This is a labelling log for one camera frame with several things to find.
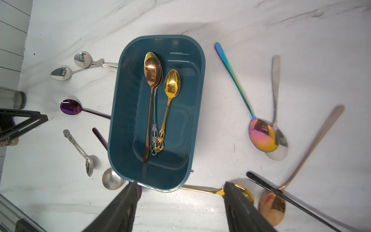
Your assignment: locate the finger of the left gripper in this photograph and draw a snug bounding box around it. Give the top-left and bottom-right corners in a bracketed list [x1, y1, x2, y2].
[1, 108, 48, 142]

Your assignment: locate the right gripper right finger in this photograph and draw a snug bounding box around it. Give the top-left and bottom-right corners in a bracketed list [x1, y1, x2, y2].
[224, 182, 276, 232]

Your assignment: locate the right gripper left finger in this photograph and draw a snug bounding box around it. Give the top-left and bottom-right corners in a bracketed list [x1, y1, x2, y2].
[84, 182, 142, 232]

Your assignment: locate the yellow bowl ornate silver spoon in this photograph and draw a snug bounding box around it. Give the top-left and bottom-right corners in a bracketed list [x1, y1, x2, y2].
[144, 51, 163, 157]

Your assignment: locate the purple iridescent spoon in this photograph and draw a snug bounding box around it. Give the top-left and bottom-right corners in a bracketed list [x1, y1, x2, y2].
[92, 128, 108, 150]

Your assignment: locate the teal plastic storage box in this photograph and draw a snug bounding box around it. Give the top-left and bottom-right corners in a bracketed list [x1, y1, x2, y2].
[108, 35, 206, 192]

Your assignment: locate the gold ornate handle spoon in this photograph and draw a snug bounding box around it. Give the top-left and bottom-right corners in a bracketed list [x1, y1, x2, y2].
[154, 69, 181, 153]

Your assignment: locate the copper round spoon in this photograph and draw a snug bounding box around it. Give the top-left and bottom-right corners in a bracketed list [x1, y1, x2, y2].
[143, 52, 162, 162]

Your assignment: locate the rose gold long spoon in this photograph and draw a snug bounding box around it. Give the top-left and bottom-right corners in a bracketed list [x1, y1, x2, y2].
[258, 104, 345, 227]

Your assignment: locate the silver matte round spoon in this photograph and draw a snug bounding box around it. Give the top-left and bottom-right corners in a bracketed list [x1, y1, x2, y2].
[102, 167, 126, 190]

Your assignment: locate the small ornate silver spoon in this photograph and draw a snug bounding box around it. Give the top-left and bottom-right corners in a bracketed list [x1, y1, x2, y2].
[63, 129, 94, 177]

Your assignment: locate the plain silver round spoon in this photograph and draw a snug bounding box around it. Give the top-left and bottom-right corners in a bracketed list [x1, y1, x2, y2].
[50, 67, 85, 81]

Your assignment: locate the rainbow iridescent spoon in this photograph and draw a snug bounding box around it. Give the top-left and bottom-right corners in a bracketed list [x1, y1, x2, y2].
[214, 42, 278, 152]

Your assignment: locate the small brown spice jar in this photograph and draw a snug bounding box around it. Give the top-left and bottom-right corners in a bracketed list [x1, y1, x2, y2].
[0, 138, 19, 147]

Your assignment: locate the clear plastic cup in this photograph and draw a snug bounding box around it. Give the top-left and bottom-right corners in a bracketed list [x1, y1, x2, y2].
[0, 87, 27, 110]

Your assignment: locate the black handled spoon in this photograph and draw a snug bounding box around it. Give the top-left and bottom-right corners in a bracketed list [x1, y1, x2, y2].
[246, 172, 341, 232]

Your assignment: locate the silver spoon with printed handle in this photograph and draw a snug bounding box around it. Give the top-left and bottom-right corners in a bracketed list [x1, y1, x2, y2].
[73, 52, 118, 71]

